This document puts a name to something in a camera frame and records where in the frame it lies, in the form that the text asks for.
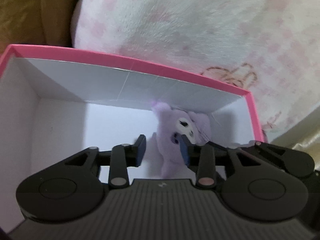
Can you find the pink checked white blanket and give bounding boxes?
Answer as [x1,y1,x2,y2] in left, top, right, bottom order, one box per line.
[71,0,319,137]

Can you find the purple plush toy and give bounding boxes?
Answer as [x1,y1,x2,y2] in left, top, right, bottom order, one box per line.
[152,102,212,179]

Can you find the pink cardboard box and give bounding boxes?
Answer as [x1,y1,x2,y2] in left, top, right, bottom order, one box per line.
[1,45,264,232]

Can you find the brown embroidered pillow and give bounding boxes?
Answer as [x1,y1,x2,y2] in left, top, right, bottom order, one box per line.
[1,0,78,52]

